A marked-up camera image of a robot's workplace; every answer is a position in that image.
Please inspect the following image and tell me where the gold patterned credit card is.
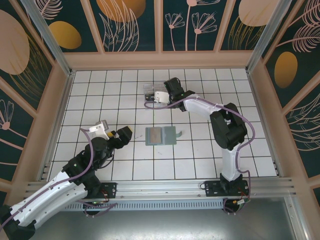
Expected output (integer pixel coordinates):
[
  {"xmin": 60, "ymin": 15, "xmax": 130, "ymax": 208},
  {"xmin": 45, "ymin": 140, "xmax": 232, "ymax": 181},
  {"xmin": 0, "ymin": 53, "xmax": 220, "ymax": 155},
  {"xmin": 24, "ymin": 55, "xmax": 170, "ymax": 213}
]
[{"xmin": 149, "ymin": 128, "xmax": 163, "ymax": 144}]

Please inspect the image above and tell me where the green card holder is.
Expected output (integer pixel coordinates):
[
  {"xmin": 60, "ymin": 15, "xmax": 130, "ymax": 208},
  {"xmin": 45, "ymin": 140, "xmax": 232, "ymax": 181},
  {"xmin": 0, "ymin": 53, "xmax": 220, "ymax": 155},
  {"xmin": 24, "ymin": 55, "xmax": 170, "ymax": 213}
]
[{"xmin": 145, "ymin": 126, "xmax": 183, "ymax": 147}]

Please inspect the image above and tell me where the clear acrylic card organizer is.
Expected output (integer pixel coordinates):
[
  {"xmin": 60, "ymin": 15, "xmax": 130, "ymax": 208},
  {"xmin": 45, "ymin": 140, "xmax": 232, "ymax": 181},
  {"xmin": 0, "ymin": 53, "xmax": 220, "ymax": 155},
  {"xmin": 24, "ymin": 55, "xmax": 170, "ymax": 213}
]
[{"xmin": 142, "ymin": 83, "xmax": 173, "ymax": 111}]

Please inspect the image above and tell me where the grey metal sheet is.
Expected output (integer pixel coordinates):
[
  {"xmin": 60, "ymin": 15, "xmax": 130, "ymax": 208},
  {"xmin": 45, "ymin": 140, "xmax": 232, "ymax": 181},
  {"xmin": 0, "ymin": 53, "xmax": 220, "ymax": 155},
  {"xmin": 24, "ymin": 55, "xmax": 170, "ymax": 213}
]
[{"xmin": 24, "ymin": 209, "xmax": 310, "ymax": 240}]

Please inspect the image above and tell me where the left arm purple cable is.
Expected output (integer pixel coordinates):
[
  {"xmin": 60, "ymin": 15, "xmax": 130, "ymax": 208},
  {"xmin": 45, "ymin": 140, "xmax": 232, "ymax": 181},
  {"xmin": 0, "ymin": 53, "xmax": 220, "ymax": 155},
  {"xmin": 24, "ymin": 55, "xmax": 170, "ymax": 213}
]
[{"xmin": 0, "ymin": 127, "xmax": 123, "ymax": 225}]

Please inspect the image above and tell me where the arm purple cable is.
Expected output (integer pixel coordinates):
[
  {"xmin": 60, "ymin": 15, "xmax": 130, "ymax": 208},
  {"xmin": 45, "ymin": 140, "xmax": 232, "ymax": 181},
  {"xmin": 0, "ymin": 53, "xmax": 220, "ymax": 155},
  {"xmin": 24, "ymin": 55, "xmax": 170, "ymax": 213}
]
[
  {"xmin": 144, "ymin": 97, "xmax": 256, "ymax": 216},
  {"xmin": 0, "ymin": 127, "xmax": 123, "ymax": 225}
]

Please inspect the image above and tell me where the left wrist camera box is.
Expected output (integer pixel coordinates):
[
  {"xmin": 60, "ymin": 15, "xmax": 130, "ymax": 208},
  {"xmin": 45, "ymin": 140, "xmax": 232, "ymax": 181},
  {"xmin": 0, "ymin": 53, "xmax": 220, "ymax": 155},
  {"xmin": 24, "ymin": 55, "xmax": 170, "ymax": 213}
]
[{"xmin": 89, "ymin": 119, "xmax": 110, "ymax": 138}]

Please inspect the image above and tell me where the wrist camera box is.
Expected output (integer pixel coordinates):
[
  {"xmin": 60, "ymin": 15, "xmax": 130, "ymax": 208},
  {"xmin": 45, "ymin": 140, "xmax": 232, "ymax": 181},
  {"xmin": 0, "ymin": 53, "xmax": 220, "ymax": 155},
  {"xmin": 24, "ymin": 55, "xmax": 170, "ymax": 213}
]
[
  {"xmin": 89, "ymin": 119, "xmax": 110, "ymax": 138},
  {"xmin": 153, "ymin": 90, "xmax": 171, "ymax": 104}
]

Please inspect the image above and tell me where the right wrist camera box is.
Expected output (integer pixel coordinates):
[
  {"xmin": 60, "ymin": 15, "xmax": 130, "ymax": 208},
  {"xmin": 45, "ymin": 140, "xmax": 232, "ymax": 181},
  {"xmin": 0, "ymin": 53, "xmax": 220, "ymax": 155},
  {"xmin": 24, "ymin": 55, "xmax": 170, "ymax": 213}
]
[{"xmin": 153, "ymin": 90, "xmax": 171, "ymax": 104}]

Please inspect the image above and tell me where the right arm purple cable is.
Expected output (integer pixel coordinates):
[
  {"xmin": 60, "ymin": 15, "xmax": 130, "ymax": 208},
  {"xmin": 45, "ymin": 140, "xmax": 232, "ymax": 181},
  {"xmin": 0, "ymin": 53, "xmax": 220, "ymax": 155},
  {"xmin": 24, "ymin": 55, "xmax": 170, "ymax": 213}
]
[{"xmin": 144, "ymin": 97, "xmax": 256, "ymax": 216}]

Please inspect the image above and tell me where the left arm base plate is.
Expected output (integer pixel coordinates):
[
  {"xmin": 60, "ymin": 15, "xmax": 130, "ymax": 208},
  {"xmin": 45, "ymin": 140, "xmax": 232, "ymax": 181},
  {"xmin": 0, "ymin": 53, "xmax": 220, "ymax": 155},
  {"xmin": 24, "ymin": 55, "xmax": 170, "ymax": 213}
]
[{"xmin": 98, "ymin": 182, "xmax": 118, "ymax": 200}]

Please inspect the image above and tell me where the aluminium mounting rail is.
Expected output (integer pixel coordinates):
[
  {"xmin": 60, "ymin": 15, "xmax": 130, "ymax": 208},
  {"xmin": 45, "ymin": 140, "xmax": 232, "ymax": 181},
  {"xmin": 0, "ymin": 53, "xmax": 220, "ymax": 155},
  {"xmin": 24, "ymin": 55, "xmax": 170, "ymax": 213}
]
[{"xmin": 23, "ymin": 176, "xmax": 297, "ymax": 201}]

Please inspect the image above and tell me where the slotted grey cable duct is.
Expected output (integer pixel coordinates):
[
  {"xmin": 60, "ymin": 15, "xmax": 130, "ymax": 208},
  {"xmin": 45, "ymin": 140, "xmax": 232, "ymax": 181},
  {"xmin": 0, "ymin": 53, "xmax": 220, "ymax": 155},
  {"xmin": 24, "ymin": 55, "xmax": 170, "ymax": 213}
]
[{"xmin": 63, "ymin": 199, "xmax": 225, "ymax": 212}]

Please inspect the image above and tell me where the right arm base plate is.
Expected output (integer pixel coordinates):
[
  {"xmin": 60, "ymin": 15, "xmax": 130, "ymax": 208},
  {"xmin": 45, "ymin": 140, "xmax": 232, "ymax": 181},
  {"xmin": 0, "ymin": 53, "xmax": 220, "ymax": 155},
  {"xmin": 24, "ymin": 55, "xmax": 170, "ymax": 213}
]
[{"xmin": 204, "ymin": 180, "xmax": 251, "ymax": 198}]

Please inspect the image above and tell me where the aluminium frame post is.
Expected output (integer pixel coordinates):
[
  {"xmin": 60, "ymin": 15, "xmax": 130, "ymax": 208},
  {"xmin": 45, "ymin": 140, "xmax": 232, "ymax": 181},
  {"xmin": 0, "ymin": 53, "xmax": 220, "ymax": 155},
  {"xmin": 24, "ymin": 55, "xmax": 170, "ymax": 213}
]
[
  {"xmin": 245, "ymin": 0, "xmax": 298, "ymax": 74},
  {"xmin": 19, "ymin": 0, "xmax": 76, "ymax": 77}
]

